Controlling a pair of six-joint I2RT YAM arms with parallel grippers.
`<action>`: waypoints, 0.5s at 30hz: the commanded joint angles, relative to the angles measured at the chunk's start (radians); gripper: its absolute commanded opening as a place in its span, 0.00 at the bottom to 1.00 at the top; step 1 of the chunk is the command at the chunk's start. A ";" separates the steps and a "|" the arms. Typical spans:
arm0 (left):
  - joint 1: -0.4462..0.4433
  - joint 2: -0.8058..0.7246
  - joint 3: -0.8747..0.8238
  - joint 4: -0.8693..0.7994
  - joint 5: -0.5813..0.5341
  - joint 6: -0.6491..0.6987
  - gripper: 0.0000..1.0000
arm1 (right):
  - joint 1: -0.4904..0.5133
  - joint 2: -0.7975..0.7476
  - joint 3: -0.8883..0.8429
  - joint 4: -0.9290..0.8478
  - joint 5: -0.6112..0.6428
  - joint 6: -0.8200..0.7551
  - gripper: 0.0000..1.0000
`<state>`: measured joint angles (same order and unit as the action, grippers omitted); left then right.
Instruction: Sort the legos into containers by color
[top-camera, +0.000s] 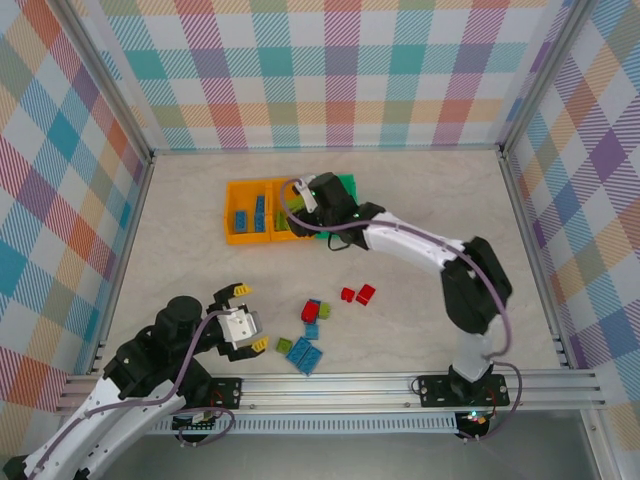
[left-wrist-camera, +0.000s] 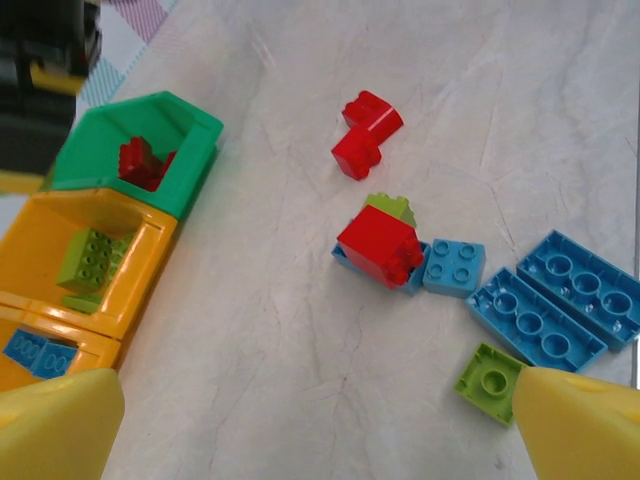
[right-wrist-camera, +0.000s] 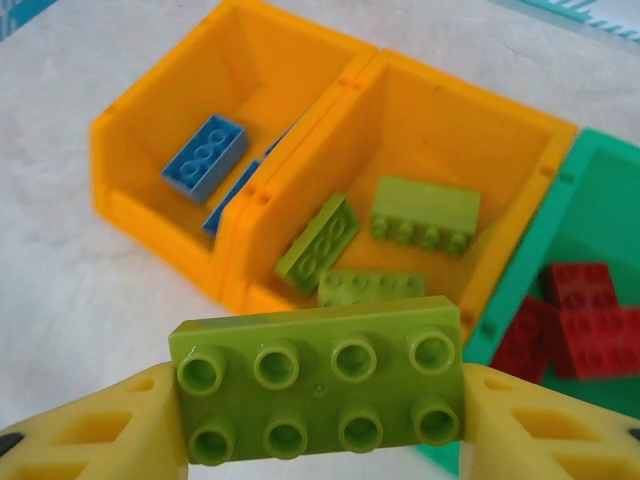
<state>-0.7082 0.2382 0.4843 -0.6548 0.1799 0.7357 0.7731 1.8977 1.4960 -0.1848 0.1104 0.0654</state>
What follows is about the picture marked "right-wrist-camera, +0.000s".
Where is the blue lego plate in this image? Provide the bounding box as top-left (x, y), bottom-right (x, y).
top-left (160, 114), bottom-right (250, 206)

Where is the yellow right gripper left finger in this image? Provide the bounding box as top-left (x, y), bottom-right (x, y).
top-left (0, 362), bottom-right (191, 480)

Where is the green plastic bin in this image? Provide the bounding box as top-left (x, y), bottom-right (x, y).
top-left (414, 127), bottom-right (640, 474)

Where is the green lego brick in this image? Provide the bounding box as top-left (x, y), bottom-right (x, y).
top-left (369, 174), bottom-right (483, 259)
top-left (317, 269), bottom-right (426, 309)

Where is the green lego plate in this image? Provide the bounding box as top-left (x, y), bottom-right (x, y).
top-left (273, 193), bottom-right (362, 300)
top-left (167, 294), bottom-right (469, 469)

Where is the orange bin with blue legos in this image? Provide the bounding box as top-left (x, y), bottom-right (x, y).
top-left (89, 0), bottom-right (376, 306)

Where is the orange bin with green legos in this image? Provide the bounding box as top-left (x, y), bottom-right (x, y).
top-left (219, 47), bottom-right (579, 346)

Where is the blue lego brick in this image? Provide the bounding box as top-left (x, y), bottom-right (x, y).
top-left (201, 132), bottom-right (294, 237)

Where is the red lego brick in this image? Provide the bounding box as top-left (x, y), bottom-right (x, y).
top-left (552, 307), bottom-right (640, 382)
top-left (492, 294), bottom-right (561, 386)
top-left (539, 262), bottom-right (621, 311)

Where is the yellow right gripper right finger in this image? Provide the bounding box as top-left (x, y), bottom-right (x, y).
top-left (459, 362), bottom-right (640, 480)

